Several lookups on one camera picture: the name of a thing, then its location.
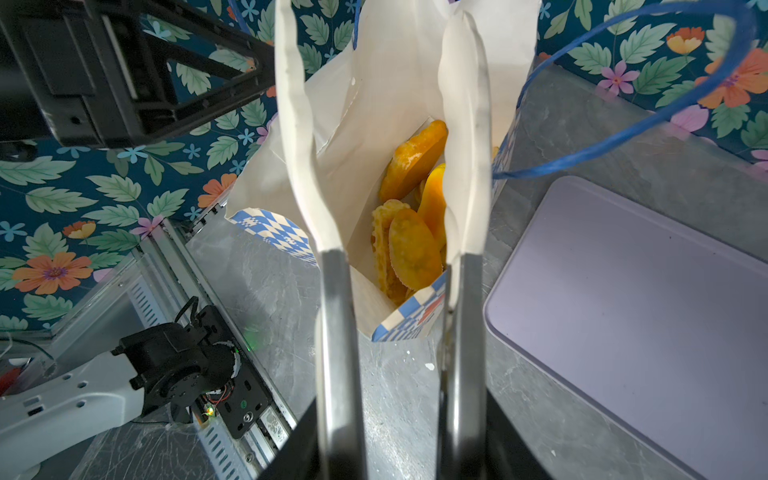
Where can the blue checkered paper bag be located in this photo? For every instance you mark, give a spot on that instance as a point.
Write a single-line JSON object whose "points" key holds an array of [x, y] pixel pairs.
{"points": [[381, 89]]}

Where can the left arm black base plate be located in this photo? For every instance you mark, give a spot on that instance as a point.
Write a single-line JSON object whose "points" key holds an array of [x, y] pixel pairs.
{"points": [[244, 398]]}

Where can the lilac plastic tray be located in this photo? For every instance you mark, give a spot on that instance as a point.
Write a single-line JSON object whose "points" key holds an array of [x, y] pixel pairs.
{"points": [[654, 324]]}

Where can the brown sandwich fake bread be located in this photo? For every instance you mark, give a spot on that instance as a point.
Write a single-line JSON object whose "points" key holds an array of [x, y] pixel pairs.
{"points": [[414, 254]]}

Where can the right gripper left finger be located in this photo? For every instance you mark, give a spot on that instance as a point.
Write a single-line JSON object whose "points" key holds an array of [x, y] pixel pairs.
{"points": [[341, 438]]}

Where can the orange fake bread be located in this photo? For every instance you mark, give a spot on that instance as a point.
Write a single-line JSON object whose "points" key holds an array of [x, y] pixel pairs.
{"points": [[412, 161]]}

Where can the braided pastry fake bread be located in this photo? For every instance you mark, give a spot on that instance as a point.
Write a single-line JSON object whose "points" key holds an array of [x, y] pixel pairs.
{"points": [[388, 282]]}

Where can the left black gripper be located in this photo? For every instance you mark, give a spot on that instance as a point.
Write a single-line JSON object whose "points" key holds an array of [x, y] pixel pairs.
{"points": [[86, 74]]}

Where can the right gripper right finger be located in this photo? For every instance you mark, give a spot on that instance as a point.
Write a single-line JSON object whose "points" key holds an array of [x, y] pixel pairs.
{"points": [[475, 440]]}

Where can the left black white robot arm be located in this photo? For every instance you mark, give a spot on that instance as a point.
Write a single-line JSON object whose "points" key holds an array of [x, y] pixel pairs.
{"points": [[45, 420]]}

